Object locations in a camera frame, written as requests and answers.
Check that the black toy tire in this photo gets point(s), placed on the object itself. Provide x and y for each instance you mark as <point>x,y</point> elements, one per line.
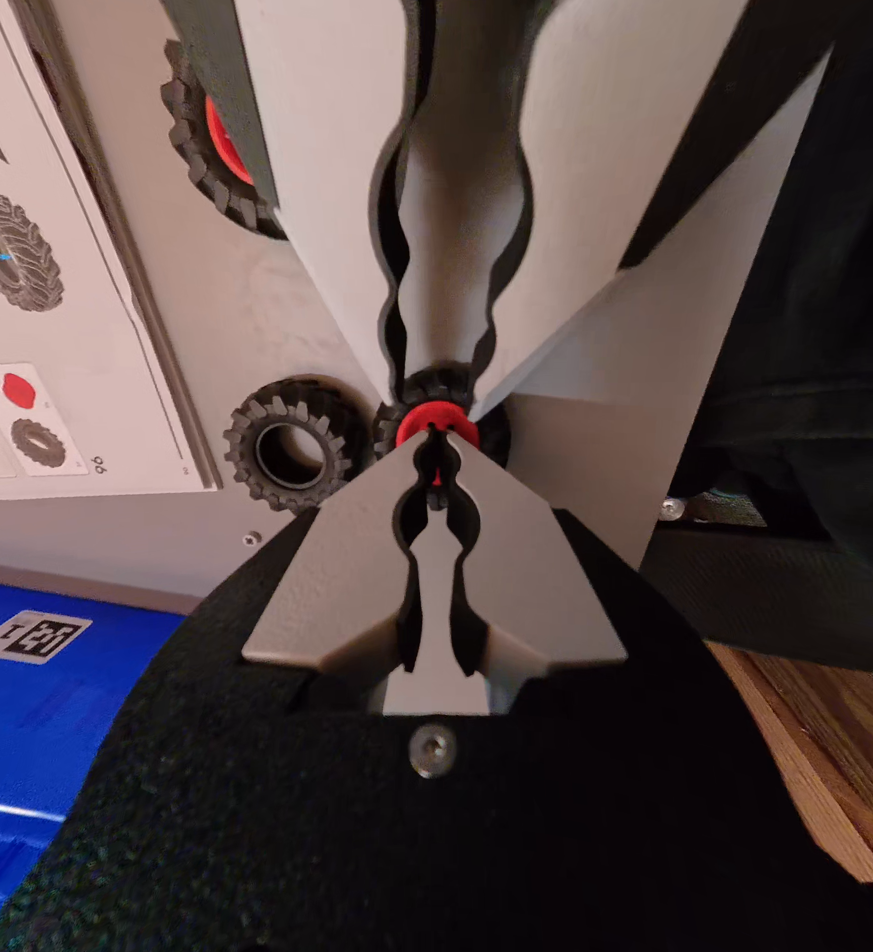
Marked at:
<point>436,383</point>
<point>198,163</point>
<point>250,431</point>

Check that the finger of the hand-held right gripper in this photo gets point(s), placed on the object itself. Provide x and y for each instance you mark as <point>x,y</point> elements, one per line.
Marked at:
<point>310,149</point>
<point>615,111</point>

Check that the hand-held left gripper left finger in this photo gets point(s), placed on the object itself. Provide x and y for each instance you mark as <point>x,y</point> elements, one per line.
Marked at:
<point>332,587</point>

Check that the white instruction booklet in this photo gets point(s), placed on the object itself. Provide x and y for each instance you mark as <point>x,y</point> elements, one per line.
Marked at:
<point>72,335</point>

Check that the grey desk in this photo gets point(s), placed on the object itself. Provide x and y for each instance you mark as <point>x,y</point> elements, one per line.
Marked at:
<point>206,312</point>

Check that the person's dark clothing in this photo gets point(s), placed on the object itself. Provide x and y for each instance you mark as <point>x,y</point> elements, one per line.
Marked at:
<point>816,335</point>

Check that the red toy wheel rim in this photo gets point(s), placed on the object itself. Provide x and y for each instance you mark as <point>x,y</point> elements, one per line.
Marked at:
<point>436,418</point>
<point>227,145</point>

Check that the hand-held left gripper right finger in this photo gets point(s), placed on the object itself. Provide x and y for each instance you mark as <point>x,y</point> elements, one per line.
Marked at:
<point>541,587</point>

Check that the blue plastic bin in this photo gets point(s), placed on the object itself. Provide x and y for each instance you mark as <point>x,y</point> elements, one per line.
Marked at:
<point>35,744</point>

